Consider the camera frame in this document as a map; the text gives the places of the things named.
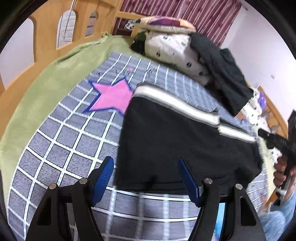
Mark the maroon curtain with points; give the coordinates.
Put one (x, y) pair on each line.
(212, 18)

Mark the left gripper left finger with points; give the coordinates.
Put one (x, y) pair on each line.
(86, 193)

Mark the white flower print quilt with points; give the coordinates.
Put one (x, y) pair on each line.
(258, 119)

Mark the colourful patterned pillow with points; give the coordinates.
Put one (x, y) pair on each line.
(165, 24)

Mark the blue denim sleeve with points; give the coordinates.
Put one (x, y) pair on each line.
(276, 221)

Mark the black garment pile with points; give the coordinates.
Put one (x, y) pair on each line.
(229, 80)

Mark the wooden bed frame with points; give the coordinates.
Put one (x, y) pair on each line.
(93, 18)

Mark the right hand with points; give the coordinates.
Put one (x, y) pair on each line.
(280, 166)

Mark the grey grid star blanket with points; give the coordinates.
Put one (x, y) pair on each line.
(70, 143)

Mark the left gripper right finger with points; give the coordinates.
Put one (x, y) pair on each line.
(206, 197)

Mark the black pants white stripe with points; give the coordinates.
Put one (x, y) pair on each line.
(159, 129)

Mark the white flower print bolster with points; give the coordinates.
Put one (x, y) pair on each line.
(174, 50)

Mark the green bed sheet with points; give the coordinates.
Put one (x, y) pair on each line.
(54, 83)

